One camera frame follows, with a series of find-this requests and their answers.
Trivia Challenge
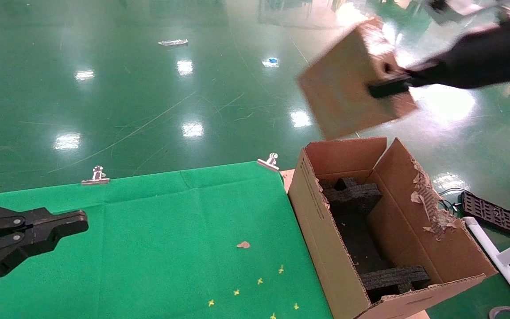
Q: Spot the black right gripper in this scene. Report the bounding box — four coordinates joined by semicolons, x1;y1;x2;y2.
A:
368;20;510;99

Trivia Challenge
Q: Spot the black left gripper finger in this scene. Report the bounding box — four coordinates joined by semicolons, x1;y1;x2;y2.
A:
0;200;89;244
0;232;57;300

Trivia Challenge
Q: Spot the small brown cardboard box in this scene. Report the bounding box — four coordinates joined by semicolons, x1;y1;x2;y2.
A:
297;17;418;140

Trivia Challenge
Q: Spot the large open cardboard carton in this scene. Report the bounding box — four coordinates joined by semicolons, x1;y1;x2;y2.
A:
287;136;499;319

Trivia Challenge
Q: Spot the silver binder clip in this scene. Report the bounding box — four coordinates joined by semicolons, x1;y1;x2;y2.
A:
81;166;110;186
257;153;280;172

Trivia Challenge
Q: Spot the green table cloth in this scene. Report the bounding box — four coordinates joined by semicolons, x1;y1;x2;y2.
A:
0;161;333;319

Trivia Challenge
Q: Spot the black foam insert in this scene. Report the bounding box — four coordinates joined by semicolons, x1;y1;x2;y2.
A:
360;265;431;304
318;177;383;218

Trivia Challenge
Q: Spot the black plastic grid tray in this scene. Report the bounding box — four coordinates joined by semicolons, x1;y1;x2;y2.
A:
461;191;510;240

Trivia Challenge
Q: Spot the white pipe frame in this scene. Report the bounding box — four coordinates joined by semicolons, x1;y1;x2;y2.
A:
462;216;510;316

